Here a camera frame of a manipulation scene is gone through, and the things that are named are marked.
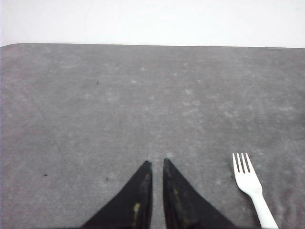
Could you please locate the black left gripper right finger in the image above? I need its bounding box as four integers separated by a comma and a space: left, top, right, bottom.
163, 158, 237, 229

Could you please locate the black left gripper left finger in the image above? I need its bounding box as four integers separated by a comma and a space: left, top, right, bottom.
81, 161, 153, 229

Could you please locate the white plastic fork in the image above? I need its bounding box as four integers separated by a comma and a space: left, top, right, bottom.
232, 153, 279, 229

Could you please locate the grey table cloth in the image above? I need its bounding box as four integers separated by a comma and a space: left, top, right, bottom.
0, 44, 305, 229

